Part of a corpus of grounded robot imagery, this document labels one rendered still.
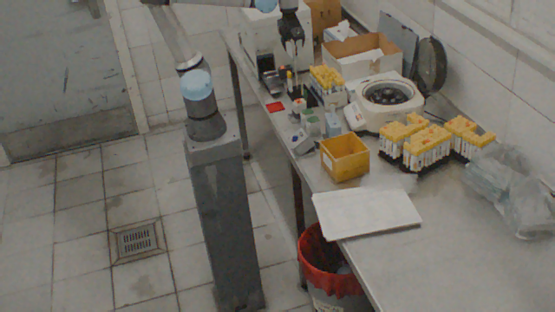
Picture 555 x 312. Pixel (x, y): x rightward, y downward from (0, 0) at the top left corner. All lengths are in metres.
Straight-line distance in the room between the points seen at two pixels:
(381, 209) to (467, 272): 0.34
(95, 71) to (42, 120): 0.49
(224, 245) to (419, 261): 0.98
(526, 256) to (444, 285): 0.27
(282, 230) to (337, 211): 1.29
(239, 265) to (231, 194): 0.39
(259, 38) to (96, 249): 1.48
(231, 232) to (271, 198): 0.97
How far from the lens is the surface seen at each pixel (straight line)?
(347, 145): 2.12
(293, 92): 2.52
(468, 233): 1.86
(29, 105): 4.05
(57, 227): 3.57
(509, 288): 1.73
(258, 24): 2.58
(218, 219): 2.37
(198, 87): 2.08
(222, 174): 2.24
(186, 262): 3.08
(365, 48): 2.75
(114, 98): 4.03
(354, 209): 1.89
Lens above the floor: 2.12
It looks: 35 degrees down
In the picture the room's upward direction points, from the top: 7 degrees counter-clockwise
